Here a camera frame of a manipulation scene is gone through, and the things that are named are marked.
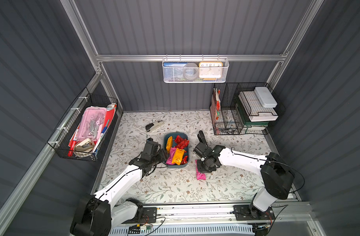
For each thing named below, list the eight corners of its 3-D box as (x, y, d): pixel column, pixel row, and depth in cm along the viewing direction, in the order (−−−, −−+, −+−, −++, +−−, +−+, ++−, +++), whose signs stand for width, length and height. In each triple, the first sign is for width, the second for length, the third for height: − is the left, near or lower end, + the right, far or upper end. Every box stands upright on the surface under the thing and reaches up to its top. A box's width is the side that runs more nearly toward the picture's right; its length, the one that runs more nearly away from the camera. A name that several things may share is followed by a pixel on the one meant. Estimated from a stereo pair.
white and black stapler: (147, 133, 109) (146, 129, 105) (146, 129, 111) (144, 125, 107) (164, 126, 114) (164, 121, 110) (162, 122, 116) (162, 118, 112)
